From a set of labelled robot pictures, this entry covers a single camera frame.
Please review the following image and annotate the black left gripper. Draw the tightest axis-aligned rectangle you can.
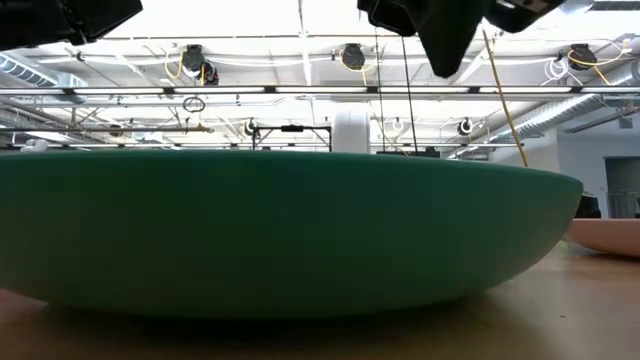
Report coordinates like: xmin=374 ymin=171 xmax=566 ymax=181
xmin=0 ymin=0 xmax=144 ymax=51

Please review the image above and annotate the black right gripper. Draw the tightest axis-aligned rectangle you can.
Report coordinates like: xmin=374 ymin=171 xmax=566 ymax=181
xmin=357 ymin=0 xmax=566 ymax=79

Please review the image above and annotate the large dark green plate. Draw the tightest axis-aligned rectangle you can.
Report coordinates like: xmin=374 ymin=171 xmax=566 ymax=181
xmin=0 ymin=149 xmax=585 ymax=320

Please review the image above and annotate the opaque pink plate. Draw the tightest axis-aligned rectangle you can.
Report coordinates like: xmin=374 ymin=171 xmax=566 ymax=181
xmin=567 ymin=217 xmax=640 ymax=259

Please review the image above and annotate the white round pillar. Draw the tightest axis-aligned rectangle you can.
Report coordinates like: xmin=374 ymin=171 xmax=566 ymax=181
xmin=332 ymin=109 xmax=371 ymax=154

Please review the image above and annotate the black perforated computer box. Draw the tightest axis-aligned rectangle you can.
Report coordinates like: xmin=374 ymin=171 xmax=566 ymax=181
xmin=375 ymin=146 xmax=442 ymax=159

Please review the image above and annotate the black office chair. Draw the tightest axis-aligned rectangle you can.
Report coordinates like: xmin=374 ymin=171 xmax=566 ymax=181
xmin=574 ymin=193 xmax=603 ymax=219

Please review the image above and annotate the grey door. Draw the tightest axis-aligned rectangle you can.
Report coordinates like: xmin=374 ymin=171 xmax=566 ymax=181
xmin=604 ymin=156 xmax=640 ymax=220

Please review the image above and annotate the silver ventilation duct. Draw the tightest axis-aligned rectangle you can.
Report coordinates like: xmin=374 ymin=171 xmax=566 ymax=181
xmin=0 ymin=52 xmax=89 ymax=104
xmin=492 ymin=59 xmax=640 ymax=146

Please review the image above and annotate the black cable with coil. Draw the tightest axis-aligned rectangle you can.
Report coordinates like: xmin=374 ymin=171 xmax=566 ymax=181
xmin=399 ymin=34 xmax=420 ymax=152

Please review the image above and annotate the thin black hanging cable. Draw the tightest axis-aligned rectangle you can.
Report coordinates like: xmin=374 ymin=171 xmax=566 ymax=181
xmin=373 ymin=27 xmax=387 ymax=152

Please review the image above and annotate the yellow cable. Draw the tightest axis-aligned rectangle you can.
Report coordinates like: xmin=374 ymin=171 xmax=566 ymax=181
xmin=481 ymin=29 xmax=530 ymax=169

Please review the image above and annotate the black gantry frame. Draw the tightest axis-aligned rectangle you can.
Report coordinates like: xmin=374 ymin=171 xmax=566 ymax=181
xmin=251 ymin=124 xmax=334 ymax=153

